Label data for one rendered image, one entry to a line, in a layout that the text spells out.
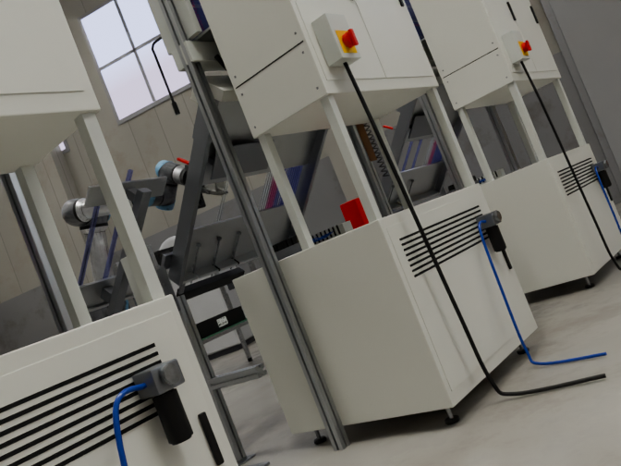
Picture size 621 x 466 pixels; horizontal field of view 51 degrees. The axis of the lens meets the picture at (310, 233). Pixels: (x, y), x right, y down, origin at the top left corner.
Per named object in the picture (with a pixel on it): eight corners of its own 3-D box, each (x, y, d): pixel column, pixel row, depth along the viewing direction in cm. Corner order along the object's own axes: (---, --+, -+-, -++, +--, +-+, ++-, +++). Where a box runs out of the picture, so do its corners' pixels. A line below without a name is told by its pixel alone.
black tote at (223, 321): (192, 343, 470) (186, 328, 471) (177, 348, 481) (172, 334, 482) (246, 319, 514) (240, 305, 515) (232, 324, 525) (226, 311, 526)
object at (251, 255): (182, 284, 243) (169, 275, 247) (293, 245, 294) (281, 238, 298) (183, 281, 243) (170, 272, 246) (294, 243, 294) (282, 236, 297)
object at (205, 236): (178, 278, 244) (173, 274, 246) (289, 240, 295) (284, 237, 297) (187, 234, 236) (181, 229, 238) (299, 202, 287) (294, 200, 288)
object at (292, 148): (200, 191, 227) (190, 186, 230) (314, 167, 278) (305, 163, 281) (218, 101, 213) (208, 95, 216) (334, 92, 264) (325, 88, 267)
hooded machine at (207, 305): (265, 335, 740) (221, 221, 745) (244, 348, 683) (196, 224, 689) (213, 354, 761) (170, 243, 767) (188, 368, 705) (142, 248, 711)
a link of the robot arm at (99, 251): (89, 327, 277) (64, 200, 275) (112, 319, 291) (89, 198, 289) (111, 324, 273) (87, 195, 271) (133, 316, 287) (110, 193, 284)
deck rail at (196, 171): (178, 286, 242) (167, 277, 245) (182, 284, 243) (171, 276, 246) (214, 101, 212) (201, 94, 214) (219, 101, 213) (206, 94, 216)
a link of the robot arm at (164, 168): (166, 179, 270) (169, 159, 269) (185, 185, 264) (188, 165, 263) (152, 178, 264) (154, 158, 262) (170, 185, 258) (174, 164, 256)
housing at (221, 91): (219, 114, 214) (189, 98, 221) (309, 105, 252) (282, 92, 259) (224, 90, 211) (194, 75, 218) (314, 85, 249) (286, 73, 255)
